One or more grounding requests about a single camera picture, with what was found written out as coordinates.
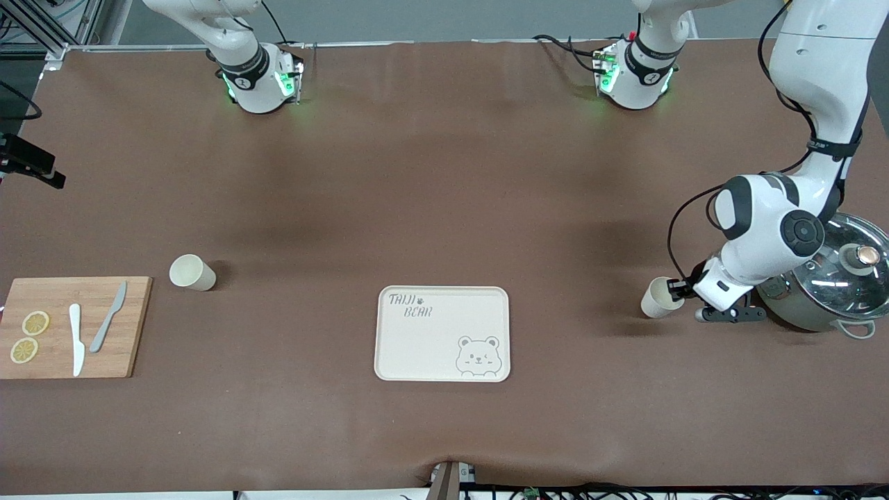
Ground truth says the black right arm base cable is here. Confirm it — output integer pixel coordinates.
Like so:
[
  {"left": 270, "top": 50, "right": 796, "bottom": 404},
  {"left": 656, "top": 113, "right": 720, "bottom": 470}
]
[{"left": 260, "top": 0, "right": 290, "bottom": 45}]

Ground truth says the black left arm base cable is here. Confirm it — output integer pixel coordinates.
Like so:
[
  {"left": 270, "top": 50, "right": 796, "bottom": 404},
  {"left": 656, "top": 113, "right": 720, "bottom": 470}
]
[{"left": 533, "top": 33, "right": 609, "bottom": 74}]

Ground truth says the white plastic knife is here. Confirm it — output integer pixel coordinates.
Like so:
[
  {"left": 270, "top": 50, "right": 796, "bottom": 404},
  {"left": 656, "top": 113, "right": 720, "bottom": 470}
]
[{"left": 68, "top": 303, "right": 86, "bottom": 378}]

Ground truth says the glass pot lid with knob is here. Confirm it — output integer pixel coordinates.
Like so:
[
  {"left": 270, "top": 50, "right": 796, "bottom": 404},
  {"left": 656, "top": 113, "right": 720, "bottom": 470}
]
[{"left": 792, "top": 213, "right": 889, "bottom": 320}]

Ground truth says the black arm base cable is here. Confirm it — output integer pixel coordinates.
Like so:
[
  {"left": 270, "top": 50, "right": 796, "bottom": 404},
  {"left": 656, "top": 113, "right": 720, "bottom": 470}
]
[
  {"left": 533, "top": 33, "right": 609, "bottom": 74},
  {"left": 260, "top": 0, "right": 290, "bottom": 45}
]

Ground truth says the wooden cutting board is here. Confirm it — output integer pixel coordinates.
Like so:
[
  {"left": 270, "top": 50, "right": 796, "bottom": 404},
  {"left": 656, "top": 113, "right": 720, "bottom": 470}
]
[{"left": 0, "top": 276, "right": 153, "bottom": 380}]

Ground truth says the grey plastic knife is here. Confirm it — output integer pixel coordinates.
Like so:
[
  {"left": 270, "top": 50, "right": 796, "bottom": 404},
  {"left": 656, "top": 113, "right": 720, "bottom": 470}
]
[{"left": 89, "top": 281, "right": 128, "bottom": 354}]

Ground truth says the white plastic cup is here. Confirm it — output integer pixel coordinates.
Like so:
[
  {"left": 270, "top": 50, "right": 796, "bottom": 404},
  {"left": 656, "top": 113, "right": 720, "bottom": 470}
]
[
  {"left": 169, "top": 254, "right": 217, "bottom": 292},
  {"left": 640, "top": 276, "right": 686, "bottom": 319}
]

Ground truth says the metal table edge bracket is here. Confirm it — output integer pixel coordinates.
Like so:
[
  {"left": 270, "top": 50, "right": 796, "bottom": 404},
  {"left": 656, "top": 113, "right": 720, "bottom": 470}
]
[{"left": 429, "top": 460, "right": 477, "bottom": 500}]

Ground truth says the aluminium frame profile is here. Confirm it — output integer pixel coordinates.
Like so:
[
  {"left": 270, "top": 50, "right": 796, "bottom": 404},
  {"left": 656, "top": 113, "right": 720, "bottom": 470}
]
[{"left": 0, "top": 0, "right": 105, "bottom": 63}]

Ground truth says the pale green electric pot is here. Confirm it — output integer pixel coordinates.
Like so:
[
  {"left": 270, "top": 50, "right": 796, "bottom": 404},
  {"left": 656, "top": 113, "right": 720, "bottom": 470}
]
[{"left": 754, "top": 213, "right": 889, "bottom": 340}]

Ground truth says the white tray with bear print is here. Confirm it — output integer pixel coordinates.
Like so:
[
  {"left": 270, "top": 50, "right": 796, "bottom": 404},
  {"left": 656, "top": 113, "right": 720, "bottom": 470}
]
[{"left": 374, "top": 285, "right": 511, "bottom": 383}]

